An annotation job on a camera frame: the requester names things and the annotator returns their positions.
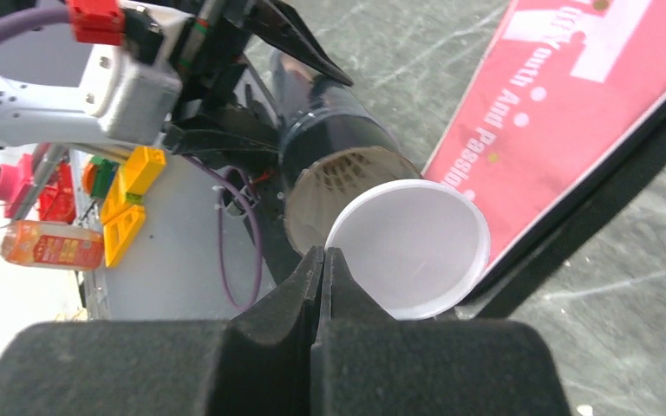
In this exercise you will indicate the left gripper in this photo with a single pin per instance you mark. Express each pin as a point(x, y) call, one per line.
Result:
point(224, 116)

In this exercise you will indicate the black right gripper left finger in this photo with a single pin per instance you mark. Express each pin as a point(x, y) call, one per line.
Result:
point(258, 363)

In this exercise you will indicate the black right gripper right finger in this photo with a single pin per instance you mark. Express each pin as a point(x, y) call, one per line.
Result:
point(365, 362)

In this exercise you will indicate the black shuttlecock tube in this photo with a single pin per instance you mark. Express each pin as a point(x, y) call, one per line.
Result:
point(331, 149)

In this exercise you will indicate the translucent tube lid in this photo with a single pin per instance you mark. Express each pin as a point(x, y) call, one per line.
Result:
point(416, 247)

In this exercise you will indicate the pink racket bag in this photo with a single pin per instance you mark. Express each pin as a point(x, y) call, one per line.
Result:
point(561, 126)

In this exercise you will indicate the yellow plastic blocks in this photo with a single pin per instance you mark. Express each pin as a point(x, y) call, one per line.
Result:
point(123, 213)

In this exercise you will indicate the red clamp tool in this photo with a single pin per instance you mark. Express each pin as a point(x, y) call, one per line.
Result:
point(41, 183)

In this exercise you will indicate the orange drink bottle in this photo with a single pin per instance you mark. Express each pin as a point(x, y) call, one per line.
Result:
point(50, 245)

